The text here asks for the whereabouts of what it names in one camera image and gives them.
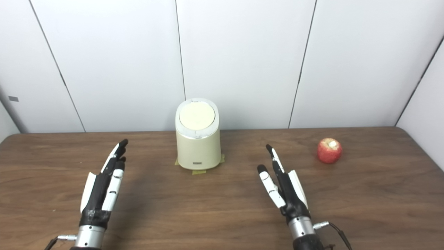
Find cream-colored bin body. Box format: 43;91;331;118
175;98;222;170

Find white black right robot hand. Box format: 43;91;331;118
257;144;311;226

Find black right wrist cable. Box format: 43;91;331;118
313;221;352;250

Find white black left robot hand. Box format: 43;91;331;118
80;139;129;229

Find red apple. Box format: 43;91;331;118
317;138;343;164

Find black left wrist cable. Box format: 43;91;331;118
44;235;77;250

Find round cream bin lid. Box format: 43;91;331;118
179;101;216;131

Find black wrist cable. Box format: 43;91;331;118
313;221;352;250
44;235;77;250

